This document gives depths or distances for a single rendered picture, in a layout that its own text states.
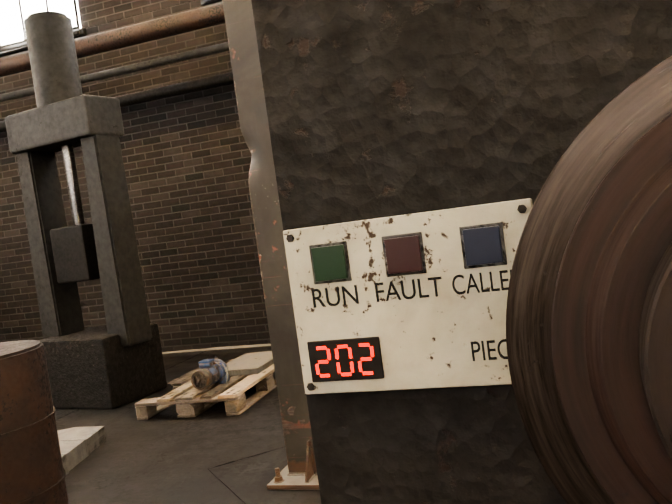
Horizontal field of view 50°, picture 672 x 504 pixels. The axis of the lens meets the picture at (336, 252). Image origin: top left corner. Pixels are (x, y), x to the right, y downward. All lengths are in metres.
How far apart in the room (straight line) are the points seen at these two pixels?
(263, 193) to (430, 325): 2.72
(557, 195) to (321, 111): 0.30
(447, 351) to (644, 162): 0.29
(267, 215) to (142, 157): 4.69
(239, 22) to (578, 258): 3.07
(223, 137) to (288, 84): 6.73
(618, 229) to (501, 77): 0.24
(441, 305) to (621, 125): 0.26
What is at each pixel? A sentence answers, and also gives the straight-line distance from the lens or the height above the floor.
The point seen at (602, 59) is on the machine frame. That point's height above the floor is 1.36.
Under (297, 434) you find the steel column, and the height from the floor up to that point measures 0.22.
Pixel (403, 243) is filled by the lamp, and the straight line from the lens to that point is 0.73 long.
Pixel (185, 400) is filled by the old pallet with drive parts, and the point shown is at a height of 0.12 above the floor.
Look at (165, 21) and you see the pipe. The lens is 7.11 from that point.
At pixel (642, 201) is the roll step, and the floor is 1.23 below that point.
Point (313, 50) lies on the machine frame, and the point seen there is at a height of 1.43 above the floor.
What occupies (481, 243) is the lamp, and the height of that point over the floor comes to 1.20.
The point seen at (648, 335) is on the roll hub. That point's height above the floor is 1.15.
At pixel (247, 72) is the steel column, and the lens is 3.48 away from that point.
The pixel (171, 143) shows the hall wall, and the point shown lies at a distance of 7.81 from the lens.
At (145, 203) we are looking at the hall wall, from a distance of 7.98.
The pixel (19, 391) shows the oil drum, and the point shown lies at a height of 0.73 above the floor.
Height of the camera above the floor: 1.25
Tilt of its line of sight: 3 degrees down
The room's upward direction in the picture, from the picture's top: 8 degrees counter-clockwise
